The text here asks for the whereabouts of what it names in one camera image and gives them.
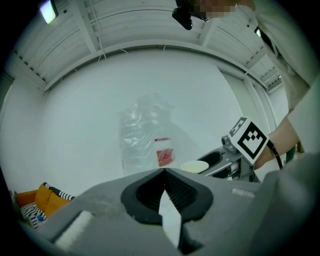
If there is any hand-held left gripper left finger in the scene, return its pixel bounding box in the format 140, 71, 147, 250
37, 167, 181, 256

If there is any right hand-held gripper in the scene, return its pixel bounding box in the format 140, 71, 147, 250
196, 116, 270, 185

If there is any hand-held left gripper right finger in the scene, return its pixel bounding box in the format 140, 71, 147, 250
163, 167, 262, 256

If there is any white water dispenser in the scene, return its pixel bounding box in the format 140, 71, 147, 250
158, 189, 182, 247

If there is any person's right forearm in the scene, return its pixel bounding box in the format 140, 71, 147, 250
254, 117, 301, 171

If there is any black throw with white fringe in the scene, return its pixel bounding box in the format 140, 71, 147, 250
42, 181, 76, 201

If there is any orange sofa cushion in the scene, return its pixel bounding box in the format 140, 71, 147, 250
34, 184, 54, 212
46, 191, 72, 217

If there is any black white striped blanket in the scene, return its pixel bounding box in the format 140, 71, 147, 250
19, 201, 49, 230

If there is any plastic-wrapped clear water jug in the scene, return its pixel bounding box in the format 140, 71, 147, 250
115, 93, 177, 177

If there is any orange sofa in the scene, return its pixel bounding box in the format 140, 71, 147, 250
13, 181, 76, 230

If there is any person's beige shirt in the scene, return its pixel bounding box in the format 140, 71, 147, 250
234, 0, 320, 176

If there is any person's head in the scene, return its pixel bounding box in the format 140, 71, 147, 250
189, 0, 256, 22

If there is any long ceiling light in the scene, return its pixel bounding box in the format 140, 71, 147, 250
39, 0, 60, 25

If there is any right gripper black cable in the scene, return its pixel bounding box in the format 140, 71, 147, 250
267, 139, 285, 171

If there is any black head camera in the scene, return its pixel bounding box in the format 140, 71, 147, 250
171, 0, 195, 31

